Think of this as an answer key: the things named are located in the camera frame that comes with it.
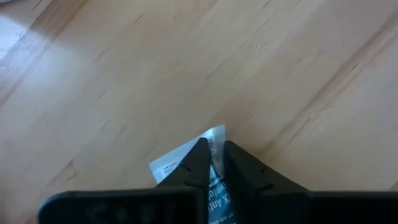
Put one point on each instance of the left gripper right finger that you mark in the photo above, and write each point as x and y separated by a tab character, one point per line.
258	186

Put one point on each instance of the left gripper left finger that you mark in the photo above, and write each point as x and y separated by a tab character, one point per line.
186	180

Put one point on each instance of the square printed antiseptic wipe packet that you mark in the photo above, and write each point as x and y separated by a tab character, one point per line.
216	135

